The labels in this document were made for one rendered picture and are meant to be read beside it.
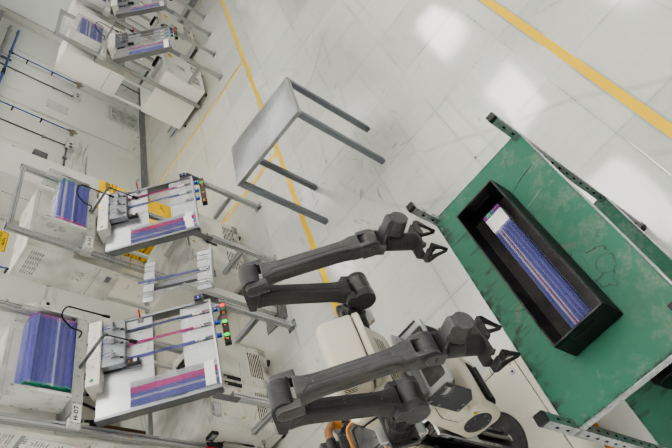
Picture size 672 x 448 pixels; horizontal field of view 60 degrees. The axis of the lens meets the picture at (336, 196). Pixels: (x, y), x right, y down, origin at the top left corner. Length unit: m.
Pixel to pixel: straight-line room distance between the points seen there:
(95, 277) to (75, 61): 3.57
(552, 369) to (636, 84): 1.82
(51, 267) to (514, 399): 3.41
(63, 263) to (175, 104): 3.73
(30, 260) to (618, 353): 3.98
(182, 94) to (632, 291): 6.82
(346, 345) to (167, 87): 6.42
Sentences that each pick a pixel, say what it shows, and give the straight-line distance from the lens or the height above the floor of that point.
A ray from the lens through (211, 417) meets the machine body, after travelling 3.86.
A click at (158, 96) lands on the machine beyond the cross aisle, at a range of 7.93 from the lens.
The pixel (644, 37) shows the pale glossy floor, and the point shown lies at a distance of 3.39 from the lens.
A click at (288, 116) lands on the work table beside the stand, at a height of 0.80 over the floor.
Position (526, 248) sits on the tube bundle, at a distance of 1.88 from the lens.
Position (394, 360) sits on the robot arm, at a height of 1.42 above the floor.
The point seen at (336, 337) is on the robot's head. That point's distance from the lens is 1.78.
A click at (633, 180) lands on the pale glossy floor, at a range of 3.00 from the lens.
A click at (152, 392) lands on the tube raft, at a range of 3.67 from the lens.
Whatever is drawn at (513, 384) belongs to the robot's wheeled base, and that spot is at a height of 0.28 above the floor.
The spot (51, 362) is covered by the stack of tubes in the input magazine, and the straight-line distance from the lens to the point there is 3.78.
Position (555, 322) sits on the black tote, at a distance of 1.80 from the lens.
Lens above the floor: 2.47
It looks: 33 degrees down
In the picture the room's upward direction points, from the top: 64 degrees counter-clockwise
